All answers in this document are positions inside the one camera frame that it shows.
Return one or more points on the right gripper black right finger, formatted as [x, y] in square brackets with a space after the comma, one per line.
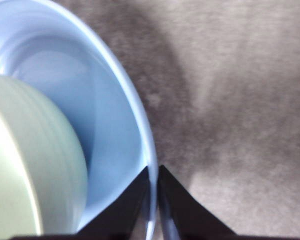
[190, 217]

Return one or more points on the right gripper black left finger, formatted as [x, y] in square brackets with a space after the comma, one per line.
[125, 215]

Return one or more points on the blue plate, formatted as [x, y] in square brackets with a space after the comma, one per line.
[110, 120]

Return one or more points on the green bowl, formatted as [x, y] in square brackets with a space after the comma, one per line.
[40, 155]

